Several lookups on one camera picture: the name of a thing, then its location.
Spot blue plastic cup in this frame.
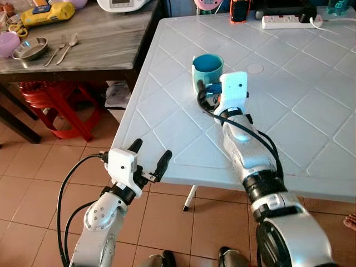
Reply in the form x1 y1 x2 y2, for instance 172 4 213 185
192 54 224 95

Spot white box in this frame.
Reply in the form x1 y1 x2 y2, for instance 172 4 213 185
105 81 132 123

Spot white plastic table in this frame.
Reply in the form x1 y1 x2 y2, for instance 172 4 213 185
111 10 356 212

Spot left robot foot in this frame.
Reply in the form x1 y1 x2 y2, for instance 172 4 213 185
139 250 177 267

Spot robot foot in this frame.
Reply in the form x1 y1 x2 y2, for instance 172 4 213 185
218 247 251 267
139 250 177 267

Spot orange black phone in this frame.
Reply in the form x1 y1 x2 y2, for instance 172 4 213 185
230 0 251 24

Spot pink round item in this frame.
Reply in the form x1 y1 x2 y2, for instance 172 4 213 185
193 0 223 12

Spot red plastic stool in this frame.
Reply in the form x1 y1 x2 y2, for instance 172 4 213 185
19 82 103 141

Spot white power strip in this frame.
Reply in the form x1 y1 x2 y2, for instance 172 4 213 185
261 15 324 29

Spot grey wooden table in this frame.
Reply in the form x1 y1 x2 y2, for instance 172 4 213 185
0 0 166 144

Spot black device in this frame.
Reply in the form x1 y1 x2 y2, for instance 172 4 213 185
255 0 318 23

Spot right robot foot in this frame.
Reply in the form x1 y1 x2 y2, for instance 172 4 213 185
218 247 251 267

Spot metal spoon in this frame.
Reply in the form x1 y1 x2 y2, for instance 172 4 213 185
56 33 80 65

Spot metal fork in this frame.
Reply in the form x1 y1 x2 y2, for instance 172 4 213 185
44 34 67 67

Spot white kitchen appliance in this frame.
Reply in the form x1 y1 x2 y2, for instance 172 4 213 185
97 0 152 13

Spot bare person foot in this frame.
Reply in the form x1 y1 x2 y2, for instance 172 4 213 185
343 214 356 231

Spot yellow plastic device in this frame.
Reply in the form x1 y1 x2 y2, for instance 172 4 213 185
21 1 76 27

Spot teal bottle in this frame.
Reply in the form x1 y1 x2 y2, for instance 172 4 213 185
325 0 354 16

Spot purple plastic bowl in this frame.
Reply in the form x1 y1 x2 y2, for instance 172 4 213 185
0 32 22 59

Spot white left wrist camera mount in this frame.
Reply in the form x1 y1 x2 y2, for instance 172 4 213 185
106 147 140 190

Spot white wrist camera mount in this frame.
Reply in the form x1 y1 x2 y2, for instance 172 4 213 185
220 72 249 115
106 147 140 190

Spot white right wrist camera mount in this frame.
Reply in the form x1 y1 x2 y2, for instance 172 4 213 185
220 72 249 115

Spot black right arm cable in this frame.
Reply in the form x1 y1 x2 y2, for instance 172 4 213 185
197 89 285 180

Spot white cable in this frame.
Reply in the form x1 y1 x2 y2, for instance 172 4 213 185
309 17 356 28

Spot yellow handled scissors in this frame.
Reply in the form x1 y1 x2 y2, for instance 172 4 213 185
8 22 28 38

